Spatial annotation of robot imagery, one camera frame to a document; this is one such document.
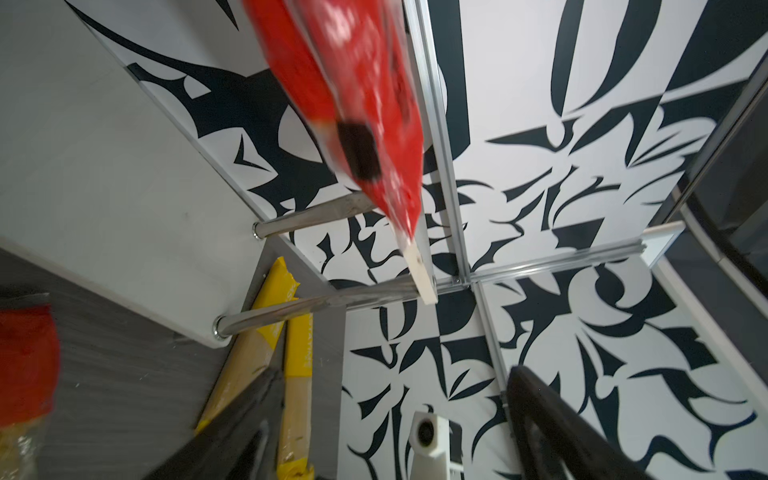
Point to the yellow spaghetti bag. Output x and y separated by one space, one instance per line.
253 349
295 435

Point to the red macaroni bag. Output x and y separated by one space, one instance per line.
345 67
30 366

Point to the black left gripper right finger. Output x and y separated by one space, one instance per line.
553 441

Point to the aluminium frame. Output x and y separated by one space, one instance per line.
558 143

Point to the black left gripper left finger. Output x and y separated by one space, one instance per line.
240 442

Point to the white two-tier shelf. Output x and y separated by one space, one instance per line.
149 154

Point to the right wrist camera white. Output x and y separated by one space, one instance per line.
436 445

